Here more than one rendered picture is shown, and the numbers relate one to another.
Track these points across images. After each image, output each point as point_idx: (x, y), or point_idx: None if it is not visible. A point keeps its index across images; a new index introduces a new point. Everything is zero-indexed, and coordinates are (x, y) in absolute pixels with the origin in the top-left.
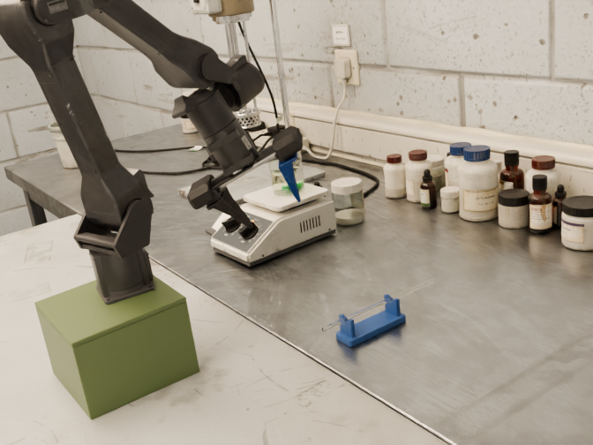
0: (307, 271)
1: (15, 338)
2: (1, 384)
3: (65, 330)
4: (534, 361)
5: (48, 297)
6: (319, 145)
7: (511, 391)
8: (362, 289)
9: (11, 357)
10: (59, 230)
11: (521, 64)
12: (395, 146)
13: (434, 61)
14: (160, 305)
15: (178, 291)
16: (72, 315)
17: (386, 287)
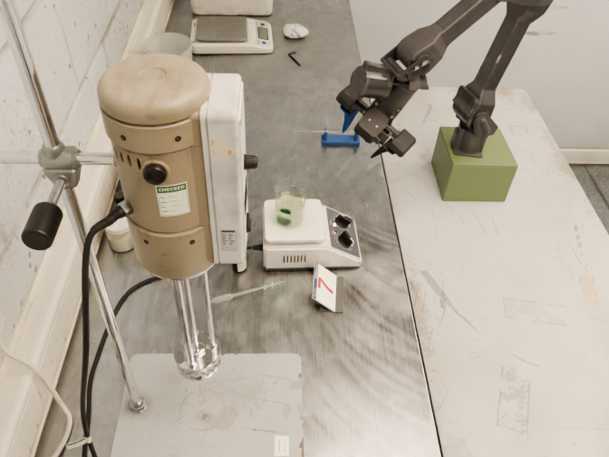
0: (323, 200)
1: (529, 248)
2: (534, 209)
3: (502, 137)
4: (305, 98)
5: (510, 165)
6: (28, 456)
7: (329, 94)
8: (314, 167)
9: (530, 230)
10: (487, 454)
11: (69, 96)
12: (73, 284)
13: (34, 170)
14: (454, 127)
15: (410, 232)
16: (497, 144)
17: (302, 160)
